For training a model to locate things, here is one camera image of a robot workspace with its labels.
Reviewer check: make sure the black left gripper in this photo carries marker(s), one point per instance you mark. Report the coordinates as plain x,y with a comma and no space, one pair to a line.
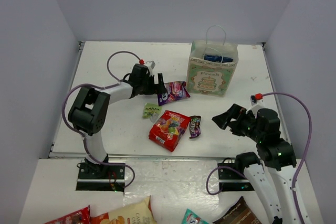
153,85

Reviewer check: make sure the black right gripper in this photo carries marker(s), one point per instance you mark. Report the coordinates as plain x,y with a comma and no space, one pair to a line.
236,112

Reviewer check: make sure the blue kettle chips bag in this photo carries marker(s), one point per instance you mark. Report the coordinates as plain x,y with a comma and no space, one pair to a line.
217,58

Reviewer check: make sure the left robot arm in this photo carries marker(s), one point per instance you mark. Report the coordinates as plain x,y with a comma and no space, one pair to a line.
88,112

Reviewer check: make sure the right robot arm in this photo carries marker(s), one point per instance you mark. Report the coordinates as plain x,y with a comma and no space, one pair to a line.
272,169

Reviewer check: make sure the purple foxs candy bag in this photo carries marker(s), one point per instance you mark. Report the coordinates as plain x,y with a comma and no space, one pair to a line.
175,91

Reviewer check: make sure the red fruit candy bag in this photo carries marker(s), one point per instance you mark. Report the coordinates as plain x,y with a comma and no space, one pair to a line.
168,129

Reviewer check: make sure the decorated paper bag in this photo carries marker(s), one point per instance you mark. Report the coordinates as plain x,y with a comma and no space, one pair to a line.
211,78

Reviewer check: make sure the dark brown snack bag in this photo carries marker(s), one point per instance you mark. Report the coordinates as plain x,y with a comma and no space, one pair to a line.
239,213

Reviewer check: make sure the cream cassava chips bag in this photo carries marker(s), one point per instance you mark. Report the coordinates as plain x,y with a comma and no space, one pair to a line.
136,213

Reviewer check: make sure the red snack bag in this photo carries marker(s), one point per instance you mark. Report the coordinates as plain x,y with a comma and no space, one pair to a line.
81,216

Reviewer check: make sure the small green candy packet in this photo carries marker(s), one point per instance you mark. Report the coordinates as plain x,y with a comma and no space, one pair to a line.
151,111

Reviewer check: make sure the brown m&m packet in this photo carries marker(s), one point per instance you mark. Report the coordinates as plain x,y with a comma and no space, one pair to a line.
194,126

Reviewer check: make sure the teal snack packet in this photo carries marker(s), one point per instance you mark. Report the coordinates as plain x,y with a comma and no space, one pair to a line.
191,217

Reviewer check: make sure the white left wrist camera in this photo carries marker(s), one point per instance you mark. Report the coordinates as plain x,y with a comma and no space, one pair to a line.
149,64

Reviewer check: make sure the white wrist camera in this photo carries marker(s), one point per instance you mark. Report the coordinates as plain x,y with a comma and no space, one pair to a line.
256,103
149,64

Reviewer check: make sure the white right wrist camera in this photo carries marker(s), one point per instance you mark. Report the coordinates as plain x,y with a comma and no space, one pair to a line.
256,103

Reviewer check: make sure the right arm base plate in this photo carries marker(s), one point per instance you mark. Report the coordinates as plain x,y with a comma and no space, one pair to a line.
231,181

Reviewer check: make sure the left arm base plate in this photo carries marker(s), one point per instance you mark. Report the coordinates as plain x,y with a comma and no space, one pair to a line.
93,177

